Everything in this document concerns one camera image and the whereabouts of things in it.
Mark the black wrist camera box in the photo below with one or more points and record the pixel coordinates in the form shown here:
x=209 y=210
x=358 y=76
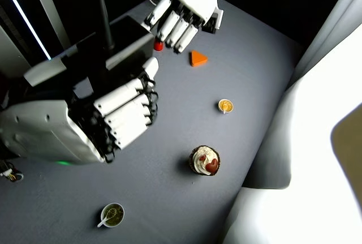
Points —
x=212 y=26

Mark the bowl of green soup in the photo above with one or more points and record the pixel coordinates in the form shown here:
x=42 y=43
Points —
x=112 y=214

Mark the black toy phone with antenna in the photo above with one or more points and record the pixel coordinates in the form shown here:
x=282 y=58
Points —
x=124 y=46

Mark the grey table cloth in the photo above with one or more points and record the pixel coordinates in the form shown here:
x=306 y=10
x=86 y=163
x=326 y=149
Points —
x=183 y=119

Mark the small cup of orange drink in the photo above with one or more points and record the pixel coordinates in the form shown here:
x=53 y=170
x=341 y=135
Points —
x=225 y=106

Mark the white frame post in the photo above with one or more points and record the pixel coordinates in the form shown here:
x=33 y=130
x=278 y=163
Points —
x=48 y=6

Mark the white light strip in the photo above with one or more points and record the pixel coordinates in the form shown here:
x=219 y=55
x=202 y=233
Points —
x=25 y=17

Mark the orange triangle block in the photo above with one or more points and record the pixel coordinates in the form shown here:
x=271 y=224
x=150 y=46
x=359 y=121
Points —
x=197 y=59

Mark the toy cupcake with white cream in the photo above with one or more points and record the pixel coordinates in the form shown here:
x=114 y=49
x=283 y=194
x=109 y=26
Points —
x=205 y=160

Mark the red cylinder block white cross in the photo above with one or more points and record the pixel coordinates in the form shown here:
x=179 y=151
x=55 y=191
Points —
x=158 y=46

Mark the beige rounded panel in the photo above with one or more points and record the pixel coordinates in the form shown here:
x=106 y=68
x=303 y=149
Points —
x=349 y=156

